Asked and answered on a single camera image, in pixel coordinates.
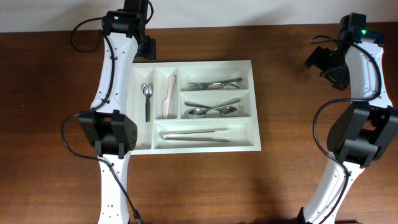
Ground pink plastic knife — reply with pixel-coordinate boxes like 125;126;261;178
162;75;177;119

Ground small steel teaspoon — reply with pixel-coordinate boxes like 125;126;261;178
142;83;153;123

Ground steel fork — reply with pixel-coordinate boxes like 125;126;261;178
207;82;241;90
189;77;243;90

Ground large steel spoon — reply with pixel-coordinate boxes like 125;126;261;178
183;100;240;118
187;98;242;119

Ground steel kitchen tongs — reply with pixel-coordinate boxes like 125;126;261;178
160;128;231;142

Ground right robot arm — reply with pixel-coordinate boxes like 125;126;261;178
293;12;397;223

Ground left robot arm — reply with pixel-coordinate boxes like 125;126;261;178
79;1;156;223

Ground white plastic cutlery tray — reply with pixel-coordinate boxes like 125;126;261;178
127;60;261;155

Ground right black cable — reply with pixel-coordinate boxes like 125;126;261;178
309;34;383;224

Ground black cable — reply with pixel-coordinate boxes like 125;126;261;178
60;0;155;224
309;34;383;224

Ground left black cable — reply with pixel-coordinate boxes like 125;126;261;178
60;0;155;224

